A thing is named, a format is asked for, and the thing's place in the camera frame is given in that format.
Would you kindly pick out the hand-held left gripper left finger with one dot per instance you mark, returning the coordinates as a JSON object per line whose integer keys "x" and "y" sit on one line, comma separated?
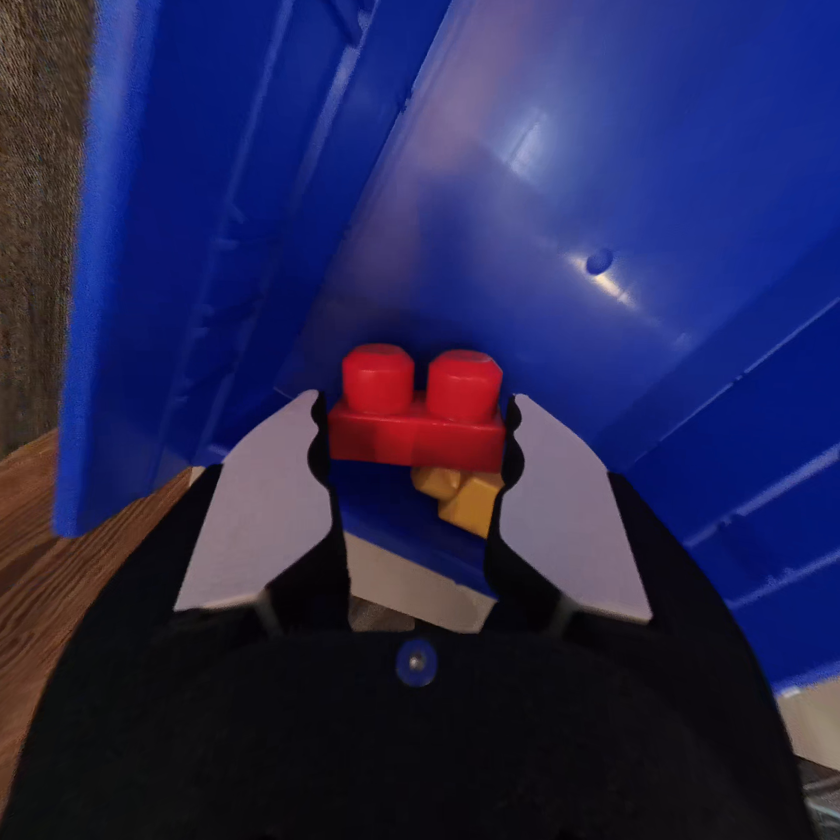
{"x": 262, "y": 512}

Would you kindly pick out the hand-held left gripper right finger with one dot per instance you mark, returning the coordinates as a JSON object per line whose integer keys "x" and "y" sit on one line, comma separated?
{"x": 564, "y": 525}

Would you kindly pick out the yellow single-stud block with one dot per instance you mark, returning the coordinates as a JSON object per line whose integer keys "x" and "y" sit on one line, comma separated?
{"x": 469, "y": 502}

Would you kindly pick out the red two-stud block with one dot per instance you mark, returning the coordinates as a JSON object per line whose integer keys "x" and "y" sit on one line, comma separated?
{"x": 413, "y": 439}

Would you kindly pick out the blue plastic bin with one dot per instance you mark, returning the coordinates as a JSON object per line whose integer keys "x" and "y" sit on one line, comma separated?
{"x": 590, "y": 197}

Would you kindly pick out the brown wooden stool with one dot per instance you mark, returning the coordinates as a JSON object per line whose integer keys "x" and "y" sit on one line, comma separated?
{"x": 52, "y": 558}

